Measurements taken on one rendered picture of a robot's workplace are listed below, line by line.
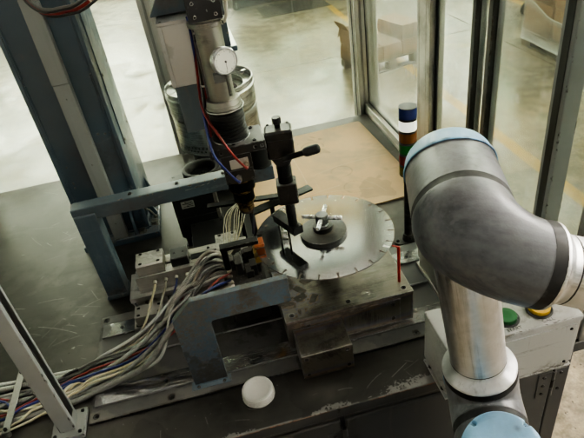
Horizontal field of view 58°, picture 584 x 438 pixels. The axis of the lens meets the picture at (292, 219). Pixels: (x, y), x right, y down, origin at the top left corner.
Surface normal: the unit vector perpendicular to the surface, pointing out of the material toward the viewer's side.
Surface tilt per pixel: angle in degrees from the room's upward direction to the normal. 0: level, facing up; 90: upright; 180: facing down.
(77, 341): 0
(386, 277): 0
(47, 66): 90
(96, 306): 0
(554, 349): 90
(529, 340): 90
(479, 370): 91
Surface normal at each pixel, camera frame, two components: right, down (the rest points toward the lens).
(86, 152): 0.21, 0.54
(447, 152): -0.32, -0.79
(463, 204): -0.36, -0.50
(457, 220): -0.54, -0.24
